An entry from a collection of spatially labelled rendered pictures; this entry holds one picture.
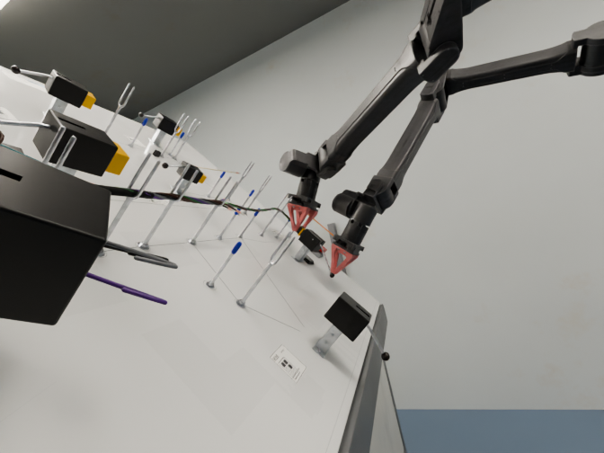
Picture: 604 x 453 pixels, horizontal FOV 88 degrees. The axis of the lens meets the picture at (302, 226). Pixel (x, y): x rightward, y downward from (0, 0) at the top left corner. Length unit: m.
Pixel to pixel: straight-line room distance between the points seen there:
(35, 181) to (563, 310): 2.15
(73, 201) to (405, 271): 1.95
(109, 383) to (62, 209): 0.17
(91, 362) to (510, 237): 1.97
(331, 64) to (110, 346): 2.23
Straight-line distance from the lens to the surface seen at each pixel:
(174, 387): 0.35
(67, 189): 0.23
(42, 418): 0.30
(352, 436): 0.47
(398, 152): 0.93
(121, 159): 0.50
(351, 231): 0.82
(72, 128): 0.47
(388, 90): 0.71
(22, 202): 0.20
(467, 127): 2.11
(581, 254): 2.15
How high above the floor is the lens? 1.10
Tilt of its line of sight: 5 degrees up
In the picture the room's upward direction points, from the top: 13 degrees counter-clockwise
